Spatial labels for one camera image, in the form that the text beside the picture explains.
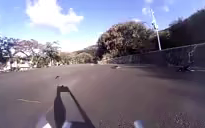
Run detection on large leafy tree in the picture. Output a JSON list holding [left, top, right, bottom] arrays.
[[96, 20, 156, 63]]

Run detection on wooded slope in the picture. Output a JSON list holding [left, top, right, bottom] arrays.
[[149, 0, 205, 51]]

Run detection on robot's own part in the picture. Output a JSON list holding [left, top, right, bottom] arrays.
[[133, 119, 146, 128], [61, 120, 73, 128]]

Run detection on dark grey asphalt road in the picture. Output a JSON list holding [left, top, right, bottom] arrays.
[[0, 63, 205, 128]]

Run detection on row of trees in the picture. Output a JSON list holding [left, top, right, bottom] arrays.
[[0, 24, 63, 70]]

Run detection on white building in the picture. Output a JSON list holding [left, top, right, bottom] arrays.
[[3, 48, 36, 72]]

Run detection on grey concrete wall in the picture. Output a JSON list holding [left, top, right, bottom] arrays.
[[104, 41, 205, 70]]

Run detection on bushes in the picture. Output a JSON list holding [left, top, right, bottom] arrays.
[[58, 44, 99, 65]]

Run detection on pale pole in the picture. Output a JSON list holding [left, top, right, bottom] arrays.
[[150, 8, 163, 52]]

